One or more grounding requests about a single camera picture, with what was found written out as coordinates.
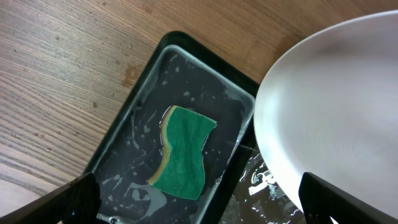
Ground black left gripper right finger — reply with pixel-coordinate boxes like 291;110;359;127
298;172;397;224

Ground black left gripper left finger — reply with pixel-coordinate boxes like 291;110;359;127
1;173;101;224

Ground white plate front blue stain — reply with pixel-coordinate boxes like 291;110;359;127
254;11;397;217

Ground green yellow sponge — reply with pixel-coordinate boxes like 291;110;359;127
148;105;217;200

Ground large brown serving tray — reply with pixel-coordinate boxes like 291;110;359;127
219;147;306;224

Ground small black water tray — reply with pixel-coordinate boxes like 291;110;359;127
85;31;259;223

